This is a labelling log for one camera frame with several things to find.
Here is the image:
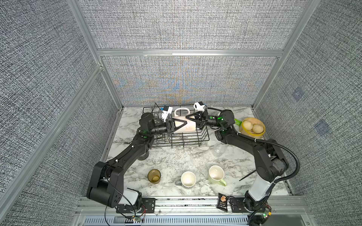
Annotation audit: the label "clear glass cup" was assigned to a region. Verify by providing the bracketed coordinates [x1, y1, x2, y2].
[212, 144, 227, 158]

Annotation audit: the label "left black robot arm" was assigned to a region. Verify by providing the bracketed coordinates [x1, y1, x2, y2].
[86, 113, 187, 208]

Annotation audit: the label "pink ceramic mug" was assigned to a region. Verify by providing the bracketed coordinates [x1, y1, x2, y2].
[173, 107, 197, 134]

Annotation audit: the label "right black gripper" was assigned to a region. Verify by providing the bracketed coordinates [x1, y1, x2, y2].
[187, 112, 224, 132]

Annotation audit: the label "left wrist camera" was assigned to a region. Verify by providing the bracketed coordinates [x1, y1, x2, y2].
[161, 105, 173, 122]

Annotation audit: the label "light green ceramic mug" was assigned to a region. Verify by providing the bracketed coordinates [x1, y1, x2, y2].
[208, 165, 227, 186]

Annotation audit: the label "amber glass cup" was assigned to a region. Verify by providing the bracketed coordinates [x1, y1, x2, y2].
[147, 169, 161, 184]

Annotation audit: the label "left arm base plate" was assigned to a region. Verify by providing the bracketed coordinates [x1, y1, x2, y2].
[116, 198, 156, 214]

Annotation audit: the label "round bread bun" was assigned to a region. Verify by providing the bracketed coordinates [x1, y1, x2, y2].
[252, 124, 265, 134]
[242, 120, 253, 131]

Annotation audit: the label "black stirring stick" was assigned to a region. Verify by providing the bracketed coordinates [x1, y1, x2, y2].
[239, 170, 256, 181]

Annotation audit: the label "black snack packet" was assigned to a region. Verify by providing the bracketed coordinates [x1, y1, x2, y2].
[216, 193, 229, 212]

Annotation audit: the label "yellow bowl with green handle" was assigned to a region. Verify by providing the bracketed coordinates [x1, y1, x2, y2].
[234, 117, 266, 138]

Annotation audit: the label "black wire dish rack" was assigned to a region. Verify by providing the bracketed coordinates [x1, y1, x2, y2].
[142, 104, 210, 147]

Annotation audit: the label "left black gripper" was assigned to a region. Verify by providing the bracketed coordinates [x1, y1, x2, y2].
[149, 120, 186, 137]

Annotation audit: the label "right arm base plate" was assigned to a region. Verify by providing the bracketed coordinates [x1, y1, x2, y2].
[229, 196, 249, 213]

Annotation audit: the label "white grey ceramic mug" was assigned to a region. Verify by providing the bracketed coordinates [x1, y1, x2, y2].
[175, 171, 197, 189]

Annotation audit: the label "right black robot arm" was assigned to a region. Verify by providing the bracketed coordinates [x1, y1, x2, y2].
[186, 110, 289, 212]

